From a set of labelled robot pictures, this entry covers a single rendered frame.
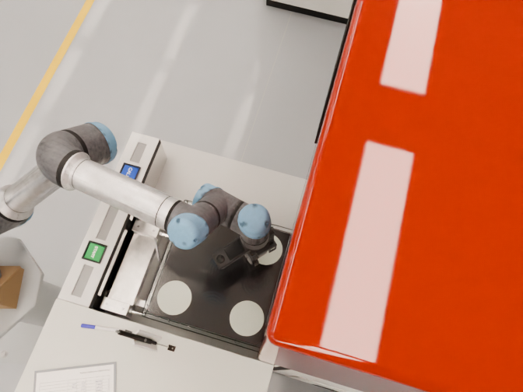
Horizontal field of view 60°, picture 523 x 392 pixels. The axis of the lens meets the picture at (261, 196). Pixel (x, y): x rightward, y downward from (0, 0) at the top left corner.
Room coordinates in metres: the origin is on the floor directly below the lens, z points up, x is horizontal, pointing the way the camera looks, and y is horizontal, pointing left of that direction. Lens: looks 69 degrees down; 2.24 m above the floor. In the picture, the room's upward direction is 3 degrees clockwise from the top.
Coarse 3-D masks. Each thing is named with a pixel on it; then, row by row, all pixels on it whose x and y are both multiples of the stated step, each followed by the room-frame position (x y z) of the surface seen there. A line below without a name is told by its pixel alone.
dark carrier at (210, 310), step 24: (216, 240) 0.37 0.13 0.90; (288, 240) 0.38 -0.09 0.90; (168, 264) 0.29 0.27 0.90; (192, 264) 0.29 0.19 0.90; (240, 264) 0.30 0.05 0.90; (264, 264) 0.30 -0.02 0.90; (192, 288) 0.22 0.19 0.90; (216, 288) 0.22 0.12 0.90; (240, 288) 0.23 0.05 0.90; (264, 288) 0.23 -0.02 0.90; (192, 312) 0.15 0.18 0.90; (216, 312) 0.15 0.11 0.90; (264, 312) 0.16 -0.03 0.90; (240, 336) 0.09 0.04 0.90
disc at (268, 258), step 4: (276, 240) 0.38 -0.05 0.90; (280, 244) 0.37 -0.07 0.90; (272, 248) 0.35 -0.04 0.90; (276, 248) 0.35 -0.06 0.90; (280, 248) 0.35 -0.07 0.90; (268, 252) 0.34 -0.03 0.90; (272, 252) 0.34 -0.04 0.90; (276, 252) 0.34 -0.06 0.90; (280, 252) 0.34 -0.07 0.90; (264, 256) 0.33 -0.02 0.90; (268, 256) 0.33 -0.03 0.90; (272, 256) 0.33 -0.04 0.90; (276, 256) 0.33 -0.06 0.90; (280, 256) 0.33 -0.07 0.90; (260, 260) 0.31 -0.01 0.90; (264, 260) 0.32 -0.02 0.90; (268, 260) 0.32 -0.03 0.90; (272, 260) 0.32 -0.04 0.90; (276, 260) 0.32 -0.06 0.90
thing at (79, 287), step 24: (144, 144) 0.65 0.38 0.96; (120, 168) 0.56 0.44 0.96; (144, 168) 0.57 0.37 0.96; (96, 216) 0.40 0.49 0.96; (120, 216) 0.41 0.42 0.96; (96, 240) 0.33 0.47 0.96; (72, 264) 0.26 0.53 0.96; (96, 264) 0.26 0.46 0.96; (72, 288) 0.19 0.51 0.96; (96, 288) 0.20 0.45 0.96
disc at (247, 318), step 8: (240, 304) 0.18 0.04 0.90; (248, 304) 0.18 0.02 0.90; (256, 304) 0.18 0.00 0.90; (232, 312) 0.16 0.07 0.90; (240, 312) 0.16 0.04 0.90; (248, 312) 0.16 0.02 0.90; (256, 312) 0.16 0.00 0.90; (232, 320) 0.13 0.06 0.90; (240, 320) 0.13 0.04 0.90; (248, 320) 0.14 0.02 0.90; (256, 320) 0.14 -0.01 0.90; (240, 328) 0.11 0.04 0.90; (248, 328) 0.11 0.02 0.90; (256, 328) 0.12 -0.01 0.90
